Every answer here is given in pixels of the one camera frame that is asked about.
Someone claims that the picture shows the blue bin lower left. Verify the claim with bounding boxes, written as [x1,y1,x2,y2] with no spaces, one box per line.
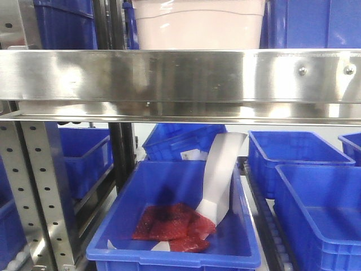
[59,128,113,199]

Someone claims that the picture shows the blue bin bottom left corner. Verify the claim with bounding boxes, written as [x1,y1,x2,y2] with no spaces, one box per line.
[1,160,26,270]

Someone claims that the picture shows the blue bin far right edge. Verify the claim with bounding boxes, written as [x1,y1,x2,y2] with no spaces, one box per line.
[338,132,361,167]

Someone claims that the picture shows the stainless steel shelf rail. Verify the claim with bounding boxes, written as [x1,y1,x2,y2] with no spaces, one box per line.
[1,49,360,126]

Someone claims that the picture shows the blue bin lower right front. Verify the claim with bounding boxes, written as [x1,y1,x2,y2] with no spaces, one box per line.
[274,165,360,270]

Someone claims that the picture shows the blue bin upper left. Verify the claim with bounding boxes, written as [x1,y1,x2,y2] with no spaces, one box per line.
[33,1,98,50]

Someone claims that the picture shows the tilted blue bin rear centre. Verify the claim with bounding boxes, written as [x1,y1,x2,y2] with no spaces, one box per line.
[143,123,227,161]

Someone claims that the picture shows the blue bin with red bags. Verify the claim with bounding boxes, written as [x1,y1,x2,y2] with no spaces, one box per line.
[86,160,261,270]

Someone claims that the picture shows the blue bin upper right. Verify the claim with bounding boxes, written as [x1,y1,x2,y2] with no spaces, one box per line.
[260,1,360,49]

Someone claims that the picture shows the perforated steel shelf upright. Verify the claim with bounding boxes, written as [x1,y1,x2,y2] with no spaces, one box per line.
[1,121,81,270]

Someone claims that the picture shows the curled white paper sheet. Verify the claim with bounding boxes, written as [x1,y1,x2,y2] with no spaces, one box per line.
[196,132,247,225]

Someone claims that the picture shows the blue bin lower right rear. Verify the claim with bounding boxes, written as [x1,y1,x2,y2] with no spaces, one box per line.
[248,130,356,199]

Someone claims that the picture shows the red plastic bags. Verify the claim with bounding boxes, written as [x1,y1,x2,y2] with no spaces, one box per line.
[132,203,216,252]

